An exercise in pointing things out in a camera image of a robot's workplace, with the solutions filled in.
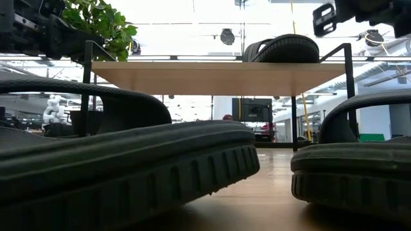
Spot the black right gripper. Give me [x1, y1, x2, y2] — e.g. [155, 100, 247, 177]
[313, 0, 411, 39]

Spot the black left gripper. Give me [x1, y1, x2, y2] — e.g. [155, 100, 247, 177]
[0, 0, 105, 64]

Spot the black rubber slide sandal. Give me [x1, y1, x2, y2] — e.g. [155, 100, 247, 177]
[290, 89, 411, 222]
[0, 78, 261, 231]
[241, 33, 320, 64]

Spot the green leafy plant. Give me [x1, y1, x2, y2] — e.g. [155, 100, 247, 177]
[60, 0, 139, 62]

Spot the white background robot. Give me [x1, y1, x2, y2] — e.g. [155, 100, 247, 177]
[41, 94, 67, 126]

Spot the black display screen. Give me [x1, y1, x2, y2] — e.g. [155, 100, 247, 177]
[231, 98, 274, 123]

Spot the green panel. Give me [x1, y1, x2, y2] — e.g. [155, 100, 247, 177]
[358, 133, 386, 143]

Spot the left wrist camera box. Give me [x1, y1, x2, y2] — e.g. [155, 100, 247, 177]
[38, 0, 67, 17]

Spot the wooden shelf with black frame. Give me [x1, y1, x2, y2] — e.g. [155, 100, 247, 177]
[79, 40, 360, 152]

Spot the black aluminium table frame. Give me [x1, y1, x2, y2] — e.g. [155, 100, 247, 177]
[255, 142, 320, 149]

